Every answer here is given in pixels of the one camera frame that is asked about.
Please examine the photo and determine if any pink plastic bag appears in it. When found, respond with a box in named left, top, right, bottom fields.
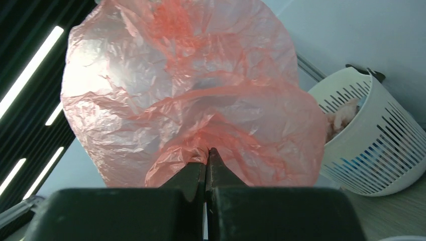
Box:
left=326, top=98, right=360, bottom=142

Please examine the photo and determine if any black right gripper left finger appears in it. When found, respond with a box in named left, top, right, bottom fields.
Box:
left=25, top=163, right=205, bottom=240

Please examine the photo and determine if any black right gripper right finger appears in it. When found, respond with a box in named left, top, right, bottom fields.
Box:
left=206, top=148, right=365, bottom=240

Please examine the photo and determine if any red plastic trash bag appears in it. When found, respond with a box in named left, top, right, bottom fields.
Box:
left=60, top=1, right=327, bottom=187

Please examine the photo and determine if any grey plastic trash bin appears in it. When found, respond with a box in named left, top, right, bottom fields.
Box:
left=380, top=235, right=426, bottom=241

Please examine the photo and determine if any left aluminium corner post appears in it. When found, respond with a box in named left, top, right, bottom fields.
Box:
left=296, top=52, right=327, bottom=82

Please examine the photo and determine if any white slotted laundry basket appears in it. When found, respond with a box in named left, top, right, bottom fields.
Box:
left=309, top=67, right=425, bottom=196

